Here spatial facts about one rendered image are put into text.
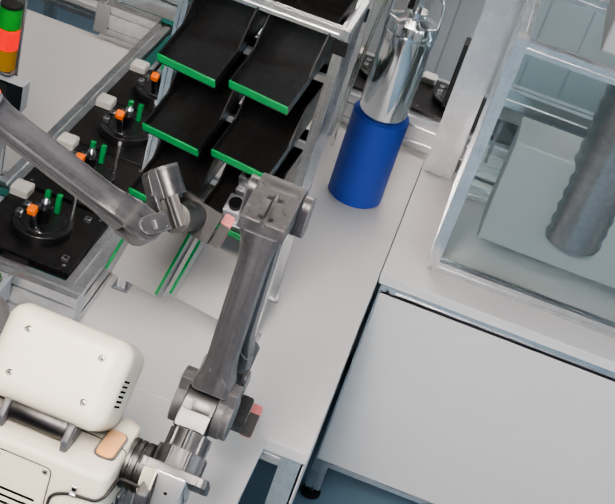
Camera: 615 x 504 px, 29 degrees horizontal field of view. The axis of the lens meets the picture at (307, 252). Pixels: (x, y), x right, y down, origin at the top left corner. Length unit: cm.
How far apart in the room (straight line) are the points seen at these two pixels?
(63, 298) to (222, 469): 51
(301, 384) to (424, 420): 75
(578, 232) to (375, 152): 58
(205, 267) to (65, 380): 82
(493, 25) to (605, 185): 64
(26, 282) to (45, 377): 78
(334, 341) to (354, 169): 61
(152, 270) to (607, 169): 113
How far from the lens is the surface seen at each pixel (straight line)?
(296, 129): 244
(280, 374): 273
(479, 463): 346
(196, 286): 264
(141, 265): 265
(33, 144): 215
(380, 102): 320
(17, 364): 191
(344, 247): 318
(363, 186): 331
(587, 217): 308
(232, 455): 251
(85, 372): 188
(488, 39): 345
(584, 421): 332
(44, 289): 265
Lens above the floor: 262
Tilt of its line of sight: 34 degrees down
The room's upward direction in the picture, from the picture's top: 18 degrees clockwise
